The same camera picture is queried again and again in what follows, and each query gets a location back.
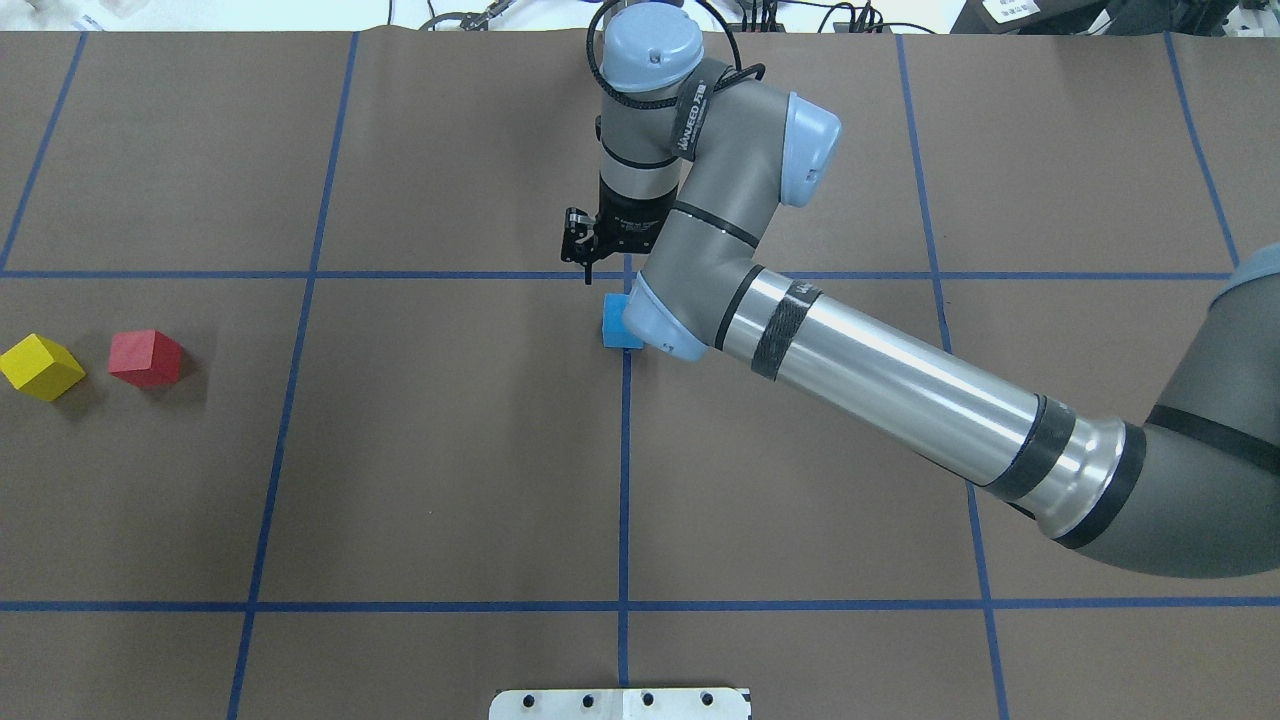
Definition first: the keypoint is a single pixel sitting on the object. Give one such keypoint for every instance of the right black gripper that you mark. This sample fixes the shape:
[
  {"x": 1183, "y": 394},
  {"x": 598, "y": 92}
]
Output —
[{"x": 630, "y": 229}]

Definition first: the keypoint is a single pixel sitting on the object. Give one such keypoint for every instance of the blue block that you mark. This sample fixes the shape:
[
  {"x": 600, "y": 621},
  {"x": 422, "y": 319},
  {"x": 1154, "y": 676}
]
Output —
[{"x": 615, "y": 334}]

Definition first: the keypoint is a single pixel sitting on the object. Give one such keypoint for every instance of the red block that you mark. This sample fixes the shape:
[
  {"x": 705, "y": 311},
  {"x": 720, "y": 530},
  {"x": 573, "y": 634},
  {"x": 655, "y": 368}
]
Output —
[{"x": 145, "y": 358}]

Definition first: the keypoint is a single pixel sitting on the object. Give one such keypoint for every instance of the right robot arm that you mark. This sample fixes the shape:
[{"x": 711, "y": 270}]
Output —
[{"x": 697, "y": 156}]

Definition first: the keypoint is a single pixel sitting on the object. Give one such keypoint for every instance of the yellow block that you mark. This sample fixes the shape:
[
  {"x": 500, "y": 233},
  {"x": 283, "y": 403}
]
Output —
[{"x": 39, "y": 367}]

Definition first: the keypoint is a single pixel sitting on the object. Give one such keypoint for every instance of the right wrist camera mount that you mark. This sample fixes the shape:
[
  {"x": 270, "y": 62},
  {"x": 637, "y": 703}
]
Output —
[{"x": 580, "y": 245}]

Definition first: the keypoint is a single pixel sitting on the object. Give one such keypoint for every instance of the white pedestal column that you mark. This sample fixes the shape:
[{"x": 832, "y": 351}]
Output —
[{"x": 623, "y": 703}]

